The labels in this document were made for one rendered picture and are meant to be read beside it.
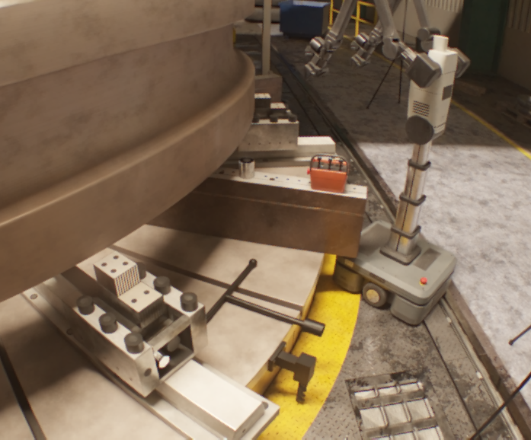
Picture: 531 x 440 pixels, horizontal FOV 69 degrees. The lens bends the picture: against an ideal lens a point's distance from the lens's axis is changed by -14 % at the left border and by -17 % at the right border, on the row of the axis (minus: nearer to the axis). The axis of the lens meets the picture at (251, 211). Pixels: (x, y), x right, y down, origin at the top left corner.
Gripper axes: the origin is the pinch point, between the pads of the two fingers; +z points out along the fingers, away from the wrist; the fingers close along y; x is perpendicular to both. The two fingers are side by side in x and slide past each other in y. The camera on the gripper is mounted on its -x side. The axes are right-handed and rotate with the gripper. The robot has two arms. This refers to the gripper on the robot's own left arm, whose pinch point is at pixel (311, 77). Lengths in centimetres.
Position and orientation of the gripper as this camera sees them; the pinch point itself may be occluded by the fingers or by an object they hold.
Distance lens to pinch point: 241.0
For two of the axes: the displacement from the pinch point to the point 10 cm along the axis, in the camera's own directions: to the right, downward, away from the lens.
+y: -7.0, 3.6, -6.1
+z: -3.7, 5.5, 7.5
